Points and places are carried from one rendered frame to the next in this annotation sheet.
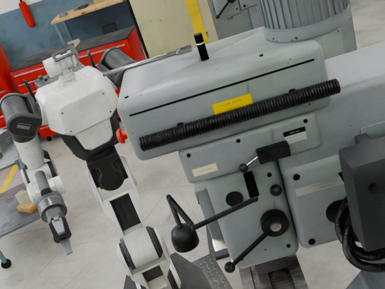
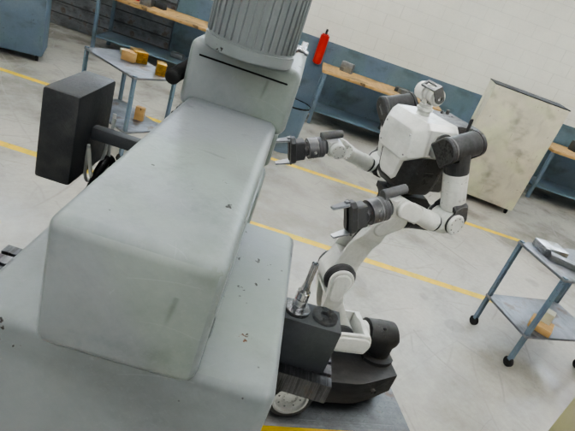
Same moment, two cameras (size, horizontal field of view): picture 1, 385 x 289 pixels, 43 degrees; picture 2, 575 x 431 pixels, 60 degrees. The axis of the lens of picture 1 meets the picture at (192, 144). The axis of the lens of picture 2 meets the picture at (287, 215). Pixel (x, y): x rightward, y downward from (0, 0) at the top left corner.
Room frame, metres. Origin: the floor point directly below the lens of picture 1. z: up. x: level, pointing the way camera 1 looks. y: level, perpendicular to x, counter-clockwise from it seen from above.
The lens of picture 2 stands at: (1.12, -1.49, 2.09)
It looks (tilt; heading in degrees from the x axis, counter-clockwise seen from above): 25 degrees down; 80
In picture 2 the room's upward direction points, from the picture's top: 20 degrees clockwise
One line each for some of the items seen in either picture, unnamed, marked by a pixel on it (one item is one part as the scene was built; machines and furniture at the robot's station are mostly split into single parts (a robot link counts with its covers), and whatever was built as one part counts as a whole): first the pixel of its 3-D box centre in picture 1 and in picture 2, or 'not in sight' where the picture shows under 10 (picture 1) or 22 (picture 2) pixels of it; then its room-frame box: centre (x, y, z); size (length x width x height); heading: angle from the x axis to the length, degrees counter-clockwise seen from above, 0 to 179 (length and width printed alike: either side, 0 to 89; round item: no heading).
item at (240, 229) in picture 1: (248, 198); not in sight; (1.14, -0.10, 1.47); 0.21 x 0.19 x 0.32; 175
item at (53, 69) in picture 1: (61, 66); (428, 96); (1.80, 0.36, 1.83); 0.10 x 0.07 x 0.09; 110
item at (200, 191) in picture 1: (211, 217); not in sight; (1.15, 0.02, 1.45); 0.04 x 0.04 x 0.21; 85
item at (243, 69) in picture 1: (219, 86); (251, 71); (1.14, -0.11, 1.81); 0.47 x 0.26 x 0.16; 85
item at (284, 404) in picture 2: not in sight; (289, 396); (1.68, 0.07, 0.50); 0.20 x 0.05 x 0.20; 10
